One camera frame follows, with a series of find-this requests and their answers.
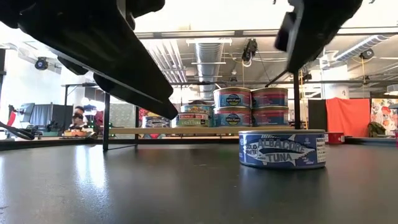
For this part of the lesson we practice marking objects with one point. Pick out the person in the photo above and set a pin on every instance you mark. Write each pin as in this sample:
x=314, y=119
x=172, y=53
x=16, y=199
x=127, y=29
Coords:
x=77, y=119

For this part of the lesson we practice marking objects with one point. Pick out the black ceiling camera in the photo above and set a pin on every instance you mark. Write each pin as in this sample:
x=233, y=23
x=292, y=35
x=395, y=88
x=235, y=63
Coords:
x=367, y=53
x=41, y=63

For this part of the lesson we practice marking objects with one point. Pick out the black panel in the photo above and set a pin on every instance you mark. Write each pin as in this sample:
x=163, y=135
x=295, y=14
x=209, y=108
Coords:
x=317, y=115

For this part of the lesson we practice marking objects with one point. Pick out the black hanging ceiling device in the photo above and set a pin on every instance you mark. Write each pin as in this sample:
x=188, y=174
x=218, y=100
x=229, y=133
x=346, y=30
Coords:
x=249, y=49

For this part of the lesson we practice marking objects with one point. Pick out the silver-lid seafood can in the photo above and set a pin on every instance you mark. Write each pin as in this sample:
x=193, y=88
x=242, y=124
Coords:
x=193, y=119
x=156, y=122

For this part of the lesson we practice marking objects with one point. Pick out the dark computer monitor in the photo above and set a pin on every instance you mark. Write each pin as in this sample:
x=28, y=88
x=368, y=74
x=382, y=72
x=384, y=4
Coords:
x=62, y=113

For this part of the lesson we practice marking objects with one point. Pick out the silver-lid red can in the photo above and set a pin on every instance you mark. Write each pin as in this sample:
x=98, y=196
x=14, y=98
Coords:
x=334, y=137

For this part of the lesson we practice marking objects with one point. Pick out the wooden shelf with black frame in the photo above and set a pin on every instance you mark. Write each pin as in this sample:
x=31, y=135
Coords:
x=217, y=130

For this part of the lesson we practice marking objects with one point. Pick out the gold-lid blue can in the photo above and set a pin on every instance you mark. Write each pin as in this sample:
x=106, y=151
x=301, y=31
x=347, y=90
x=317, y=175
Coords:
x=270, y=116
x=232, y=97
x=270, y=97

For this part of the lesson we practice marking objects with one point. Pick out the silver-lid yellow-teal can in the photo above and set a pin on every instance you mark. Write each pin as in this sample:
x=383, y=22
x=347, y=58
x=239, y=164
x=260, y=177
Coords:
x=196, y=109

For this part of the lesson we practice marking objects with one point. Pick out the colourful patchwork quilt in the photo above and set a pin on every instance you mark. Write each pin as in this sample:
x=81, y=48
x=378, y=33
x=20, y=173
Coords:
x=143, y=112

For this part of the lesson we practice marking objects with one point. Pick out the floral cloth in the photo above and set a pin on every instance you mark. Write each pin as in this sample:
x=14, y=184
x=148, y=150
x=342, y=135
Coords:
x=384, y=115

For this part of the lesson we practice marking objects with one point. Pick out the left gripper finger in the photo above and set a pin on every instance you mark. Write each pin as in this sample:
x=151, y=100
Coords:
x=140, y=98
x=102, y=53

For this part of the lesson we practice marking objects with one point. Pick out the silver ventilation duct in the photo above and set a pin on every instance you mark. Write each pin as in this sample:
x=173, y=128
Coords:
x=209, y=62

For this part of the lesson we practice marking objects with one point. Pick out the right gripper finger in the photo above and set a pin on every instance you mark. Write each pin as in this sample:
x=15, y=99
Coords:
x=306, y=46

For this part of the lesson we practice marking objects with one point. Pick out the orange cloth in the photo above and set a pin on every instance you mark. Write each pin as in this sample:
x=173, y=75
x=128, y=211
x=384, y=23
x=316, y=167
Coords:
x=348, y=116

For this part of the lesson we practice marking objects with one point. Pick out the silver-lid blue can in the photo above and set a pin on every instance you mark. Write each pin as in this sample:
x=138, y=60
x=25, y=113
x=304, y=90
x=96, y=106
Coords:
x=282, y=149

